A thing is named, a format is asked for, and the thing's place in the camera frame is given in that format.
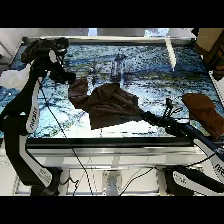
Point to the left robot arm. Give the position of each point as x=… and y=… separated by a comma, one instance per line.
x=32, y=113

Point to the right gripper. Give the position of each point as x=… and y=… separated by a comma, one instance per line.
x=149, y=118

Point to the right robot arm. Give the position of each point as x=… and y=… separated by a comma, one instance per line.
x=200, y=141

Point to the brown T-shirt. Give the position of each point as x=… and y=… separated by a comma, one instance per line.
x=110, y=106

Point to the rust brown garment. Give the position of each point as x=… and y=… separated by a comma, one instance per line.
x=203, y=111

